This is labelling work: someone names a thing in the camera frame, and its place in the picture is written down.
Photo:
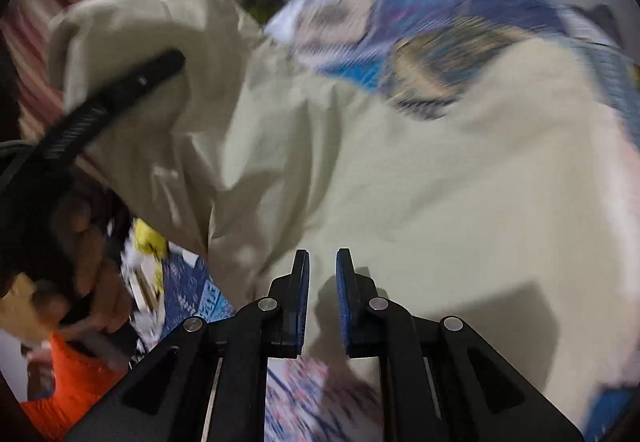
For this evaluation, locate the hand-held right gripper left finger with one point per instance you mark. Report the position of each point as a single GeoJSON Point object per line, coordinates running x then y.
{"type": "Point", "coordinates": [300, 307]}

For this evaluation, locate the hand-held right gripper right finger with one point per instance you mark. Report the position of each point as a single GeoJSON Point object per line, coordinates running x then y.
{"type": "Point", "coordinates": [345, 307]}

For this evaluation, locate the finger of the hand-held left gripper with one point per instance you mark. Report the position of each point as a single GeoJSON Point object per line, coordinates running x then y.
{"type": "Point", "coordinates": [125, 83]}

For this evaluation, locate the beige jacket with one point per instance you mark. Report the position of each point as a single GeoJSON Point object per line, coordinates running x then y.
{"type": "Point", "coordinates": [400, 202]}

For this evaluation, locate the person's left hand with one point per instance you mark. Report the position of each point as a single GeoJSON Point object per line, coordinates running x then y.
{"type": "Point", "coordinates": [102, 282]}

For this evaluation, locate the yellow cloth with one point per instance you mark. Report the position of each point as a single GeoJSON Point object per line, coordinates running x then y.
{"type": "Point", "coordinates": [148, 239]}

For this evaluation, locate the blue printed blanket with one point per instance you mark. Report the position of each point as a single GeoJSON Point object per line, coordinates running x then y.
{"type": "Point", "coordinates": [450, 2]}

